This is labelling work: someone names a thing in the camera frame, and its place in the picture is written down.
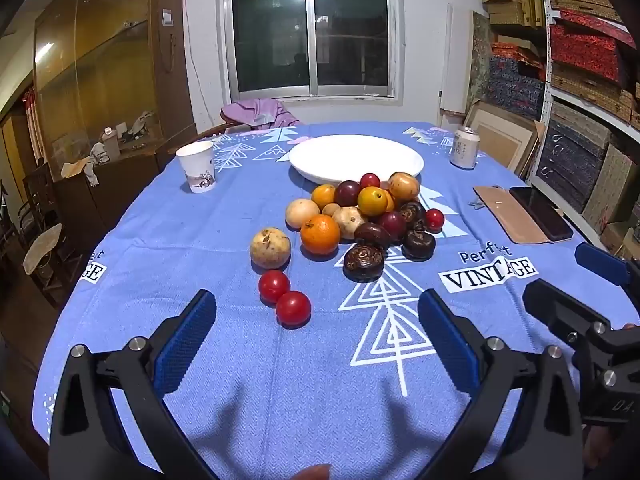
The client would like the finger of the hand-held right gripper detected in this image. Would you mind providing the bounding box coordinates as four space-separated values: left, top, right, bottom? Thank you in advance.
575 242 640 288
522 280 611 346

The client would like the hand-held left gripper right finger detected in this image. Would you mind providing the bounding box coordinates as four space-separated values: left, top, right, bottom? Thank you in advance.
417 289 585 480

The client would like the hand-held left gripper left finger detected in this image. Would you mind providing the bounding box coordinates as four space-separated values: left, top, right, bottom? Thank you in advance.
48 289 221 480

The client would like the dark water chestnut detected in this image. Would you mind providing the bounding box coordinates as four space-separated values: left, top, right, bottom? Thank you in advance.
343 244 385 283
401 230 436 262
397 201 427 229
354 222 392 250

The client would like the pale yellow spotted fruit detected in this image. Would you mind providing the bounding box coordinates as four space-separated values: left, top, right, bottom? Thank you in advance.
250 227 292 270

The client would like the dark purple plum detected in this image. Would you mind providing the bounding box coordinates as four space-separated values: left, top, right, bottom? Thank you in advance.
378 211 408 240
334 180 362 207

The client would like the pale round fruit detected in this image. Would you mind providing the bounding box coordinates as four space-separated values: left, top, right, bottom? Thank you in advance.
332 206 368 240

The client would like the striped pepino melon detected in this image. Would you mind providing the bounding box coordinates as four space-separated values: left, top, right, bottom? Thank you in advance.
388 172 420 200

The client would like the large mandarin orange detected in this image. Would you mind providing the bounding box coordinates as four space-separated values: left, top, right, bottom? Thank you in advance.
300 214 341 256

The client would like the tan oval fruit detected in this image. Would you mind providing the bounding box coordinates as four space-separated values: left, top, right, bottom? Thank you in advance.
285 199 321 230

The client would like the white oval plate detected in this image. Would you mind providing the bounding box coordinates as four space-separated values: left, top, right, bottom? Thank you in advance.
288 134 425 186

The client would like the person's right hand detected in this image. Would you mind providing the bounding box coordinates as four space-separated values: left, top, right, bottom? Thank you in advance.
581 424 613 471

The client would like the black smartphone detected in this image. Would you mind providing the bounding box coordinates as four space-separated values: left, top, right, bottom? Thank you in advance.
509 186 574 242

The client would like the blue printed tablecloth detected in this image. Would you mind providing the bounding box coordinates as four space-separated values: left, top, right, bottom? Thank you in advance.
31 121 616 480

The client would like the brown leather wallet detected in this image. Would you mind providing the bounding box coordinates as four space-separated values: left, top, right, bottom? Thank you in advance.
472 186 547 245

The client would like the white hand fan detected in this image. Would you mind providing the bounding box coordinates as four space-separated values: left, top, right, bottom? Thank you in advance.
22 223 63 275

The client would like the white floral paper cup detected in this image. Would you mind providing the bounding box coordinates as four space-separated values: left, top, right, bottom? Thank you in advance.
176 141 217 194

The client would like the white drink can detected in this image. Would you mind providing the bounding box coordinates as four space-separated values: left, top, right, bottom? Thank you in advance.
449 127 481 169

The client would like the crumpled white cloth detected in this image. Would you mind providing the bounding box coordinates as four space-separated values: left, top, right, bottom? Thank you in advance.
61 142 112 186

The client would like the white metal shelf rack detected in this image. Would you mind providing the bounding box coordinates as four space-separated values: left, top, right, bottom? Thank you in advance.
532 0 640 241

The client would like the brown wooden chair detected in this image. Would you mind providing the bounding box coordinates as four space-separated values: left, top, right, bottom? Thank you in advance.
167 120 251 156

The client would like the dark wooden chair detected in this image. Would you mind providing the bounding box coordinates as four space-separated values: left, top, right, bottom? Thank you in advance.
20 160 68 306

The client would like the green patterned board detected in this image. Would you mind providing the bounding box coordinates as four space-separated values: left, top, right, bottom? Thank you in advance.
471 10 494 117

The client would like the purple jacket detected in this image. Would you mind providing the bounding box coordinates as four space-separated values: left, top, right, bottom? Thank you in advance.
220 99 301 128

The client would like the white upright panel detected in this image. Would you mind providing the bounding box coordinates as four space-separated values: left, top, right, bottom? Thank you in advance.
442 3 454 126

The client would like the wooden glass display cabinet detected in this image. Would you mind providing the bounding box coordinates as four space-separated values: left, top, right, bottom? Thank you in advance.
31 0 198 266

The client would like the sliding glass window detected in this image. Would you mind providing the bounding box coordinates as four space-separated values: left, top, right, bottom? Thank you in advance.
216 0 405 107

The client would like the wooden picture frame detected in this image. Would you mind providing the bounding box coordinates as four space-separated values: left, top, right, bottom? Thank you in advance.
462 100 547 177

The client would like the white wall cable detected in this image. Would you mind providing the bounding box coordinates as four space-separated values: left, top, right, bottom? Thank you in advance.
182 0 211 126

